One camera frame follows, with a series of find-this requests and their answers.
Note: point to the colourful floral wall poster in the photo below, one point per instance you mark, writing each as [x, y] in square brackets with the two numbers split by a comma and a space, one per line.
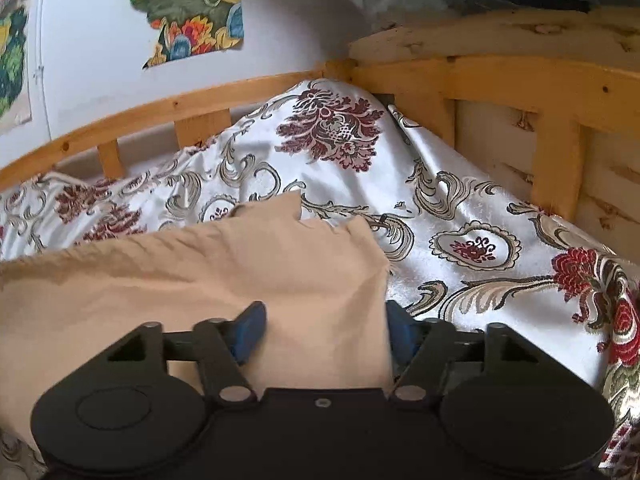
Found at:
[190, 5]

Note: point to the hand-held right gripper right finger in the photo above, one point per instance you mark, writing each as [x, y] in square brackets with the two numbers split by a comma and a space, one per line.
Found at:
[400, 332]

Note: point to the wooden bed frame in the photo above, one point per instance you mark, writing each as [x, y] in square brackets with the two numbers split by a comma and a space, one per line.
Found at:
[500, 80]

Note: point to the floral satin bedspread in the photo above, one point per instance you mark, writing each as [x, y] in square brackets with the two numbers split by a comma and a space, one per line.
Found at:
[450, 200]

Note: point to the beige hoodie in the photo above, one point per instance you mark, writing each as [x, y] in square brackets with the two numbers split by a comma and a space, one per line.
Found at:
[175, 285]

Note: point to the green patterned wall poster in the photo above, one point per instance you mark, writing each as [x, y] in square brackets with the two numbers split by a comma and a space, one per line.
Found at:
[12, 55]

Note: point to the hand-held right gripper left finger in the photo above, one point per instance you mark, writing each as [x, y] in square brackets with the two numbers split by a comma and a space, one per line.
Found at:
[249, 332]

